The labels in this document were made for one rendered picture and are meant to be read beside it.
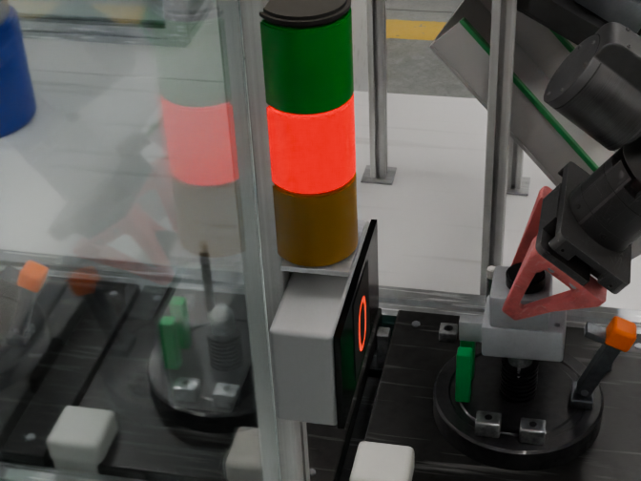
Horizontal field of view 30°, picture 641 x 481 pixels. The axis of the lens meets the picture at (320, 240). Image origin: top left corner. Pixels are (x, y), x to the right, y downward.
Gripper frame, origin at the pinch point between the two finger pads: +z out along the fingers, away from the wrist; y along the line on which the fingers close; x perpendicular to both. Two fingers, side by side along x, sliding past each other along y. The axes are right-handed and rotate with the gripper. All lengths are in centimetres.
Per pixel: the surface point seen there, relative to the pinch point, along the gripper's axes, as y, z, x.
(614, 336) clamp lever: 1.0, -2.4, 7.7
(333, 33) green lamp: 20.4, -19.5, -26.0
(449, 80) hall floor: -243, 113, 38
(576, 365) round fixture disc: -4.0, 5.4, 10.4
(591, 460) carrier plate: 5.0, 5.7, 13.0
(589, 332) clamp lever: 0.7, -1.2, 6.3
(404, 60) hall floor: -254, 123, 26
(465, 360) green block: 2.3, 6.9, 0.5
